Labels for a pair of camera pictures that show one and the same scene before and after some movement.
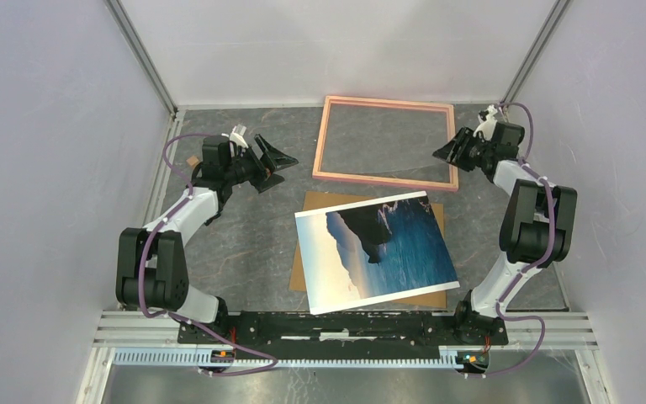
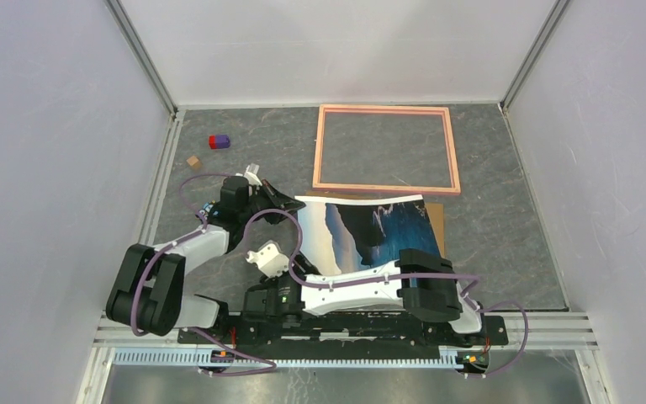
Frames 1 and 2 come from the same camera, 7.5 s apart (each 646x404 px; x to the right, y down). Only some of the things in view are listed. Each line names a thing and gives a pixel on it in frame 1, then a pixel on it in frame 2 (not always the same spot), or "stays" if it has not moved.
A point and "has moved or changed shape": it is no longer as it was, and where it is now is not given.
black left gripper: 273,159 -> 281,199
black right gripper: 448,151 -> 310,268
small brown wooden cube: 192,161 stays
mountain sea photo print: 373,251 has moved or changed shape
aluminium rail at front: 564,330 stays
